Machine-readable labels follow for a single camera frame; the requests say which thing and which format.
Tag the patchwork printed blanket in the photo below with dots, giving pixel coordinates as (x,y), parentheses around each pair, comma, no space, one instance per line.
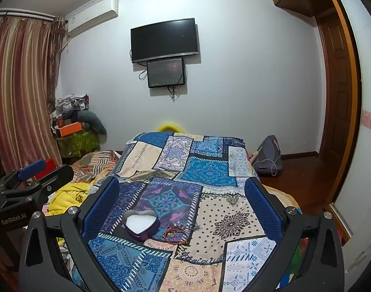
(203,173)

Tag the grey backpack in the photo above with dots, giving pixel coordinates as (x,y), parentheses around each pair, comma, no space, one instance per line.
(266,155)

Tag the white air conditioner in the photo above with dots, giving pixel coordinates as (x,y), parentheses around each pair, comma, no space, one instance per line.
(91,16)

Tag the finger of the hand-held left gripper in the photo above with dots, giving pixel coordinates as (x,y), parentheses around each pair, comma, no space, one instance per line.
(56,175)
(31,168)

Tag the yellow round plastic item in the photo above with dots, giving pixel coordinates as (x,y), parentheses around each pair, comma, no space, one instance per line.
(168,126)

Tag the black wall television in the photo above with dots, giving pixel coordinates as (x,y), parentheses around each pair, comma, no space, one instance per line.
(164,40)

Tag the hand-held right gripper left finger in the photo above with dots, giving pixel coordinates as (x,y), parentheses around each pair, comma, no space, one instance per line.
(101,206)

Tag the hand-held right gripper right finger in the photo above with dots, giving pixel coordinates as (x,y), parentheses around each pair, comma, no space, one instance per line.
(261,206)

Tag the red box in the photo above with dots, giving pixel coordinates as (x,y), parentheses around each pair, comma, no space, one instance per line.
(47,168)

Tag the pile of clothes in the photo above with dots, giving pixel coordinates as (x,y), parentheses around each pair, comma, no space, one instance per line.
(82,114)

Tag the striped pink curtain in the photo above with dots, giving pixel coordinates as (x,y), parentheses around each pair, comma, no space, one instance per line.
(19,91)

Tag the orange box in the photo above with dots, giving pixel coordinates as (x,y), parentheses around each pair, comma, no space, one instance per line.
(70,129)

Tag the purple heart-shaped tin box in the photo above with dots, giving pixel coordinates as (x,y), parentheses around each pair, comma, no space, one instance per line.
(142,223)

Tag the white printed cloth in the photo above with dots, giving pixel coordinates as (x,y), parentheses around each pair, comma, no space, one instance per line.
(65,258)

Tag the yellow fleece blanket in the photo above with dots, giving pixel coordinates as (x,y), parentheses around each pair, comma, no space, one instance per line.
(66,199)

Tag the brown wooden door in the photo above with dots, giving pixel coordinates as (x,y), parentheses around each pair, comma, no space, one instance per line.
(334,97)

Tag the small black wall monitor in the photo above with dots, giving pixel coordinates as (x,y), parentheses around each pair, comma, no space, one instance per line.
(166,72)

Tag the green patterned cloth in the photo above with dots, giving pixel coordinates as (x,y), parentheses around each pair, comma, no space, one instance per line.
(79,144)

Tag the striped bedsheet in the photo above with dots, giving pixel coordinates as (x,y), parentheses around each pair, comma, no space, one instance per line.
(94,164)

